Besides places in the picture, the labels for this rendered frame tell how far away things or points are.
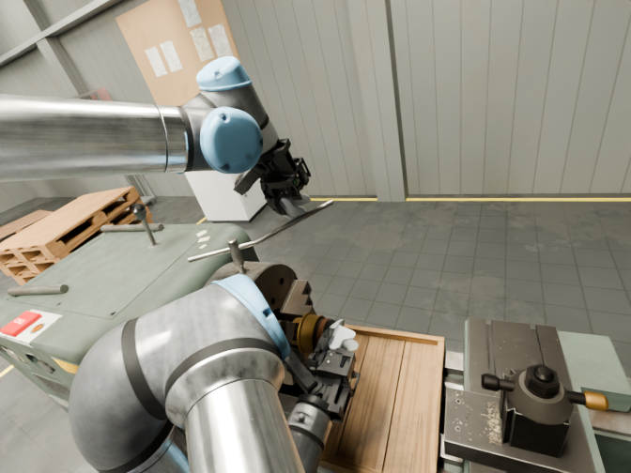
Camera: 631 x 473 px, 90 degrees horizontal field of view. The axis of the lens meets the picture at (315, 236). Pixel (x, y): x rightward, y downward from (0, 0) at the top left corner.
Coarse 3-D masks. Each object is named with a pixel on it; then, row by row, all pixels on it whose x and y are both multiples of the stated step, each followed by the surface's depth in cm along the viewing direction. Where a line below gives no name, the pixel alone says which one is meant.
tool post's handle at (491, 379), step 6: (486, 378) 48; (492, 378) 48; (498, 378) 48; (486, 384) 48; (492, 384) 47; (498, 384) 47; (504, 384) 47; (510, 384) 47; (492, 390) 48; (498, 390) 48; (510, 390) 47
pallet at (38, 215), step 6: (42, 210) 629; (24, 216) 626; (30, 216) 615; (36, 216) 606; (42, 216) 593; (12, 222) 606; (18, 222) 599; (24, 222) 585; (30, 222) 575; (0, 228) 593; (6, 228) 585; (12, 228) 572; (18, 228) 563; (0, 234) 561; (6, 234) 552
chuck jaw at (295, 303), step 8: (296, 280) 84; (296, 288) 81; (304, 288) 81; (288, 296) 80; (296, 296) 80; (304, 296) 79; (288, 304) 78; (296, 304) 78; (304, 304) 77; (312, 304) 80; (272, 312) 79; (280, 312) 77; (288, 312) 76; (296, 312) 76; (304, 312) 75; (312, 312) 76; (288, 320) 79
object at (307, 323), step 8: (296, 320) 73; (304, 320) 71; (312, 320) 70; (320, 320) 71; (328, 320) 70; (304, 328) 69; (312, 328) 68; (320, 328) 68; (304, 336) 69; (312, 336) 68; (320, 336) 67; (296, 344) 72; (304, 344) 69; (312, 344) 68; (304, 352) 71; (312, 352) 69
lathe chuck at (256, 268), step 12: (252, 264) 76; (264, 264) 75; (276, 264) 76; (228, 276) 72; (252, 276) 69; (264, 276) 71; (276, 276) 76; (288, 276) 81; (264, 288) 72; (276, 288) 76; (288, 288) 81; (276, 300) 76
